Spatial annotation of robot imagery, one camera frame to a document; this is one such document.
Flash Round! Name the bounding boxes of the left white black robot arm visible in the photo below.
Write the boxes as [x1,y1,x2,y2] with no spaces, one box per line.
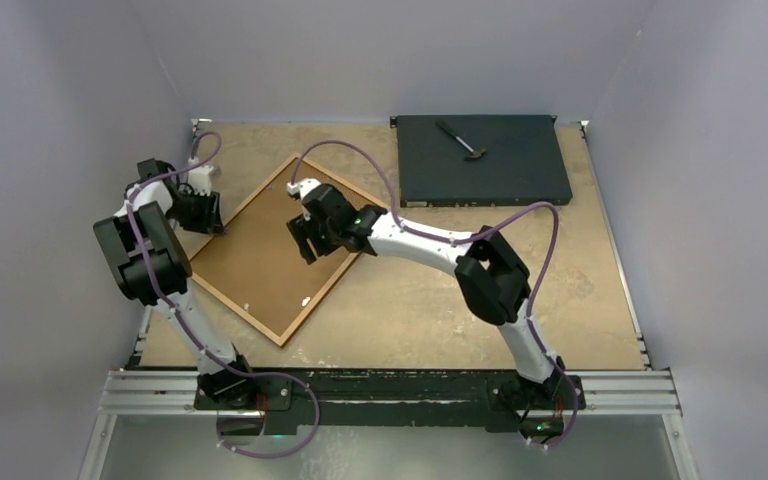
[93,159,258,409]

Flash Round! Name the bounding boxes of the dark flat equipment case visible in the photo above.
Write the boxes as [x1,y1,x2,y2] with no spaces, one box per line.
[390,114,573,207]

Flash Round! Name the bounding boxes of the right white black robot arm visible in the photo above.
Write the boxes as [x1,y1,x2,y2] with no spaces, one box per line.
[287,178,563,407]

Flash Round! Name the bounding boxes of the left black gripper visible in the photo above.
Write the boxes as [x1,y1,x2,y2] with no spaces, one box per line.
[166,188,224,236]

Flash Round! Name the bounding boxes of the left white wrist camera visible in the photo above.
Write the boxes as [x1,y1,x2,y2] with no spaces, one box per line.
[185,157,221,196]

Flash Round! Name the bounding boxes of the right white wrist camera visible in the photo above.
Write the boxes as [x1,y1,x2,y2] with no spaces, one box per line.
[286,178,321,201]

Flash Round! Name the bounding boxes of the purple cable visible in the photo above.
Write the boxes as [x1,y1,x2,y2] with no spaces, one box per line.
[125,131,322,461]
[289,140,580,452]

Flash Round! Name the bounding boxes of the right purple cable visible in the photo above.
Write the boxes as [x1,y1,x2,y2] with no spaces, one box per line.
[289,140,580,452]

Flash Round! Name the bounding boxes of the small black handled hammer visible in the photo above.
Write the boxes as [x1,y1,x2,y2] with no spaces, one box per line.
[435,119,487,162]

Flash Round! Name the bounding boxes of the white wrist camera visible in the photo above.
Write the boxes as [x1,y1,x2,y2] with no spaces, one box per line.
[185,157,221,196]
[286,178,321,201]

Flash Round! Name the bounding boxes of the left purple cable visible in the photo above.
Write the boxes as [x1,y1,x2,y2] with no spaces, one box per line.
[125,131,322,461]

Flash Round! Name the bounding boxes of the brown wooden picture frame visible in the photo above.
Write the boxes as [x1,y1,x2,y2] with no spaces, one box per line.
[187,152,391,348]

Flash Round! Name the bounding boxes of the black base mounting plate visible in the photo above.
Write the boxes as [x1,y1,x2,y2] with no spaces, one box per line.
[193,367,586,436]

